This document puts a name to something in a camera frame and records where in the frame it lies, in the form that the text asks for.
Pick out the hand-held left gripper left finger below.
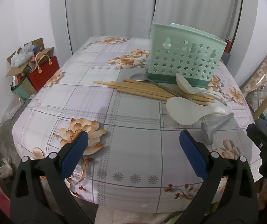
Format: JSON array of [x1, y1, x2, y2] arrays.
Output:
[[10, 129, 94, 224]]

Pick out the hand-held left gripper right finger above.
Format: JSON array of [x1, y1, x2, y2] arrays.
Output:
[[180, 129, 257, 224]]

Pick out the grey plastic spoon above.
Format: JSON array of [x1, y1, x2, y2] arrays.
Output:
[[200, 112, 235, 145]]

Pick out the white rice paddle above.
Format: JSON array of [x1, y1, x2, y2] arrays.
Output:
[[166, 97, 229, 126]]

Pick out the white soup spoon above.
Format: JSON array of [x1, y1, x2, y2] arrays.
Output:
[[175, 73, 218, 98]]

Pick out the pile of wooden chopsticks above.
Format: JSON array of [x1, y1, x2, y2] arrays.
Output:
[[93, 79, 216, 106]]

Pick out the green star-cutout utensil holder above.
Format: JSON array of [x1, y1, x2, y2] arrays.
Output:
[[147, 23, 226, 88]]

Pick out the metal spoon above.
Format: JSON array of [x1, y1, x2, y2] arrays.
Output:
[[130, 73, 227, 105]]

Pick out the patterned wrapped cushion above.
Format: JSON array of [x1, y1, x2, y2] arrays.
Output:
[[239, 54, 267, 112]]

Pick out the crumpled white cloth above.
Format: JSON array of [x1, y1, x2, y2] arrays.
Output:
[[0, 156, 14, 180]]

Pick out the clear plastic sheet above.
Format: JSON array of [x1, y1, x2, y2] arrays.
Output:
[[2, 97, 27, 122]]

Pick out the grey cabinet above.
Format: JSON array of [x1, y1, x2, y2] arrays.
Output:
[[221, 51, 232, 67]]

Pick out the teal box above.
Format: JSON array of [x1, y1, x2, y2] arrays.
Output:
[[11, 77, 37, 99]]

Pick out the red gift bag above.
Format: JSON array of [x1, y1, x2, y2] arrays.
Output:
[[28, 51, 60, 92]]

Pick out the white towel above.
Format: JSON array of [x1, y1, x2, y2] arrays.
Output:
[[95, 205, 185, 224]]

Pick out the red canister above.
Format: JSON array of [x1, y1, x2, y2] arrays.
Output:
[[224, 37, 232, 54]]

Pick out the clear plastic bags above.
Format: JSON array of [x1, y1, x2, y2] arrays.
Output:
[[11, 41, 39, 67]]

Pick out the cardboard box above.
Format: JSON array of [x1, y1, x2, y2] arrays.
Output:
[[6, 37, 55, 77]]

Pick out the white curtain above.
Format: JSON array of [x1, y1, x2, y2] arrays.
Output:
[[49, 0, 244, 56]]

